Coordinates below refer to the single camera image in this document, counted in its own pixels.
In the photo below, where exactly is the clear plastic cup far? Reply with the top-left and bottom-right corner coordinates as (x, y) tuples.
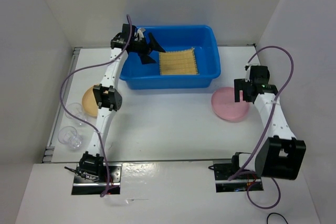
(65, 103), (87, 126)

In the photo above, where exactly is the bamboo woven mat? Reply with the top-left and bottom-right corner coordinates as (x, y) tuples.
(159, 48), (199, 76)

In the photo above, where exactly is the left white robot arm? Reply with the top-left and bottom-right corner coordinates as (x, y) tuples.
(79, 24), (165, 182)

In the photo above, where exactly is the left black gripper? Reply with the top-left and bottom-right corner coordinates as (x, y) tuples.
(132, 33), (165, 65)

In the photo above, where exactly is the orange plastic plate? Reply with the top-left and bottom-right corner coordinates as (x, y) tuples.
(81, 86), (99, 118)

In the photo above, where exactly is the pink plastic plate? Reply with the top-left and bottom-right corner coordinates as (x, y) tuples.
(211, 87), (249, 122)

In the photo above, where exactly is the blue plastic bin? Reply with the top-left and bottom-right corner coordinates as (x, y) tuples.
(120, 25), (221, 90)

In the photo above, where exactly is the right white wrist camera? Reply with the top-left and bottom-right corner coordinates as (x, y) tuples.
(245, 64), (252, 82)

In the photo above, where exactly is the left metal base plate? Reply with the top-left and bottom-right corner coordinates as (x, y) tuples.
(71, 163), (122, 195)

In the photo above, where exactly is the clear plastic cup near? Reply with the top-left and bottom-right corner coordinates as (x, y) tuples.
(58, 126), (82, 150)

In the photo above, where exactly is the black cable on floor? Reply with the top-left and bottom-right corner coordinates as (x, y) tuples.
(266, 212), (289, 224)

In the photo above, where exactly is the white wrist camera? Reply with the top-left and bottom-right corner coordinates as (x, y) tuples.
(134, 28), (145, 41)
(245, 64), (252, 82)

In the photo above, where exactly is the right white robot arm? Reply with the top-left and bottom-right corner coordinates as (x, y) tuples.
(230, 64), (306, 180)

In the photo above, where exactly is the metal base plate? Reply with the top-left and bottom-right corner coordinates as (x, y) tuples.
(208, 159), (264, 193)
(71, 163), (122, 195)

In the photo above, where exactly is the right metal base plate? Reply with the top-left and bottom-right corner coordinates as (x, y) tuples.
(208, 159), (264, 193)

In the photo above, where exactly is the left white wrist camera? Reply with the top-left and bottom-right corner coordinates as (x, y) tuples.
(134, 28), (145, 41)

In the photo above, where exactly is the clear plastic cup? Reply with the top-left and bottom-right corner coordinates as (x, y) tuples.
(58, 126), (82, 150)
(65, 103), (87, 126)

